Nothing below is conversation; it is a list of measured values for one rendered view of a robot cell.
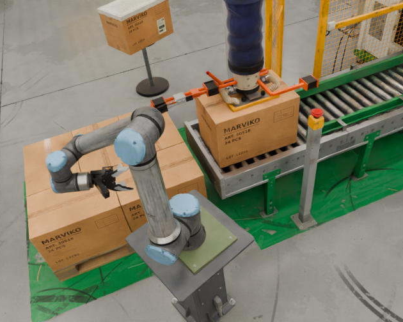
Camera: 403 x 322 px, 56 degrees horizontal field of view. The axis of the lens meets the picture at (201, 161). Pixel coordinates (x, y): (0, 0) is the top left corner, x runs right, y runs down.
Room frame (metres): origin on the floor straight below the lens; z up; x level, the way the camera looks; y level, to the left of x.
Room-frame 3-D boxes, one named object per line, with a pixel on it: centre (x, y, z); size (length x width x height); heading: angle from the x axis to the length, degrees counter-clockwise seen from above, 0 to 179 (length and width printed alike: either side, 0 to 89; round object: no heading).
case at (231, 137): (2.11, -0.36, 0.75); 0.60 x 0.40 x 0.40; 105
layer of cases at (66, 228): (2.13, 0.71, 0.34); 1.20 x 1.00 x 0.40; 106
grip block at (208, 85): (2.05, -0.13, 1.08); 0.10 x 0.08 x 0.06; 15
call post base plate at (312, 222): (1.70, -0.71, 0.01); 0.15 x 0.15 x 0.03; 16
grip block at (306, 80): (1.94, -0.73, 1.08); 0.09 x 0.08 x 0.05; 15
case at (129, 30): (3.92, 0.44, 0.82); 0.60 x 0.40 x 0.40; 129
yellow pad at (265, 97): (2.03, -0.40, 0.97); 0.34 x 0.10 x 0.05; 105
